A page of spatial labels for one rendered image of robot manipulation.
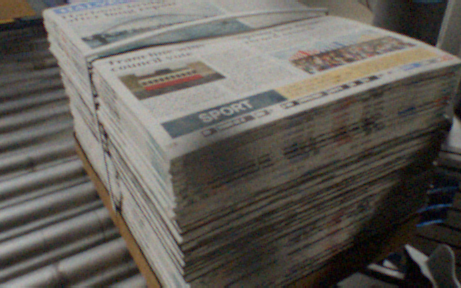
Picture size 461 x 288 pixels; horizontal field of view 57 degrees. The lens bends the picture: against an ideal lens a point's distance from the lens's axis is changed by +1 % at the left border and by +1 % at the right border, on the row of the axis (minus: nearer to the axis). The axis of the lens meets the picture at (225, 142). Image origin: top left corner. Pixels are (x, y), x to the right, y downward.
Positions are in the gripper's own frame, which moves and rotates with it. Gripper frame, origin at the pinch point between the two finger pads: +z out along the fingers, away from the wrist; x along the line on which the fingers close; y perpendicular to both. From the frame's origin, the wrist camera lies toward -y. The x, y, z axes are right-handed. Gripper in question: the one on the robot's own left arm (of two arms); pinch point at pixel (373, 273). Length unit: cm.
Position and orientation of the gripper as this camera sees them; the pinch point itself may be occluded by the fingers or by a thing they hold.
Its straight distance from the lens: 54.0
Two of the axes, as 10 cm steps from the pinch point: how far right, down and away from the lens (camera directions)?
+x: -8.6, 2.8, -4.3
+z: -5.1, -4.6, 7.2
